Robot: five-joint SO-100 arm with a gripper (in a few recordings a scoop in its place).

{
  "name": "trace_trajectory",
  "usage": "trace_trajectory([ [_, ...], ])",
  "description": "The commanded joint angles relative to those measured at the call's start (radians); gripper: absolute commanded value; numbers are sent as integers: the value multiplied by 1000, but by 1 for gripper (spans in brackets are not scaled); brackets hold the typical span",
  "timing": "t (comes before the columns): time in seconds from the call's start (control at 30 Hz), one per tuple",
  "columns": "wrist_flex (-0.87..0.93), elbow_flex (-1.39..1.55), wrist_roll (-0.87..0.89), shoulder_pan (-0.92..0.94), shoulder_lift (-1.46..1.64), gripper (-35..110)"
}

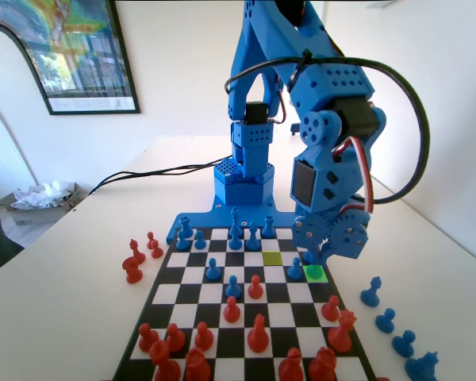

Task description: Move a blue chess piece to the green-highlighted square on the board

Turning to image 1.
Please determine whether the black framed poster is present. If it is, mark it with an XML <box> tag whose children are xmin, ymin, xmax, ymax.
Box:
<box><xmin>0</xmin><ymin>0</ymin><xmax>142</xmax><ymax>116</ymax></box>

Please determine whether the blue base plate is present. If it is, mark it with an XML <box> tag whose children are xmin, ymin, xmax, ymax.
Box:
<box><xmin>165</xmin><ymin>198</ymin><xmax>299</xmax><ymax>245</ymax></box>

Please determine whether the white arched board black rim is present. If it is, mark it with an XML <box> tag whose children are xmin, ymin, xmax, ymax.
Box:
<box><xmin>0</xmin><ymin>21</ymin><xmax>52</xmax><ymax>191</ymax></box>

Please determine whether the black power cable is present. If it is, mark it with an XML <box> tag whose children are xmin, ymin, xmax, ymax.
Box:
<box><xmin>87</xmin><ymin>157</ymin><xmax>225</xmax><ymax>198</ymax></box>
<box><xmin>87</xmin><ymin>162</ymin><xmax>219</xmax><ymax>198</ymax></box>

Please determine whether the crumpled clear plastic wrap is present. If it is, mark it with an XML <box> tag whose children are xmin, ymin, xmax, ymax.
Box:
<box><xmin>10</xmin><ymin>180</ymin><xmax>73</xmax><ymax>210</ymax></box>

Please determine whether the red chess queen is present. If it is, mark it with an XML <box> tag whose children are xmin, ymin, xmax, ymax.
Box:
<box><xmin>327</xmin><ymin>309</ymin><xmax>359</xmax><ymax>354</ymax></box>

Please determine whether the black white chessboard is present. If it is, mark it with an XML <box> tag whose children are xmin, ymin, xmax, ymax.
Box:
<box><xmin>110</xmin><ymin>225</ymin><xmax>378</xmax><ymax>381</ymax></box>

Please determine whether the blue chess rook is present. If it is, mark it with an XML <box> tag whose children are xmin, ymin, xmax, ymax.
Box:
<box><xmin>178</xmin><ymin>216</ymin><xmax>194</xmax><ymax>239</ymax></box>
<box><xmin>260</xmin><ymin>215</ymin><xmax>276</xmax><ymax>239</ymax></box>

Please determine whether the black camera cable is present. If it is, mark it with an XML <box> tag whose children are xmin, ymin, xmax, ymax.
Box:
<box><xmin>224</xmin><ymin>55</ymin><xmax>432</xmax><ymax>206</ymax></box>

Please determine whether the red chess bishop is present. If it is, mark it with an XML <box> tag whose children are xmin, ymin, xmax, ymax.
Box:
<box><xmin>277</xmin><ymin>348</ymin><xmax>305</xmax><ymax>381</ymax></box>
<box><xmin>121</xmin><ymin>256</ymin><xmax>144</xmax><ymax>285</ymax></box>

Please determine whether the cardboard box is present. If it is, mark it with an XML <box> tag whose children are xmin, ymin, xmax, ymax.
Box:
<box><xmin>0</xmin><ymin>181</ymin><xmax>89</xmax><ymax>227</ymax></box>

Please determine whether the red white black servo wire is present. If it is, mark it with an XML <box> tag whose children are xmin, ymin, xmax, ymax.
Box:
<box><xmin>332</xmin><ymin>137</ymin><xmax>376</xmax><ymax>215</ymax></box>

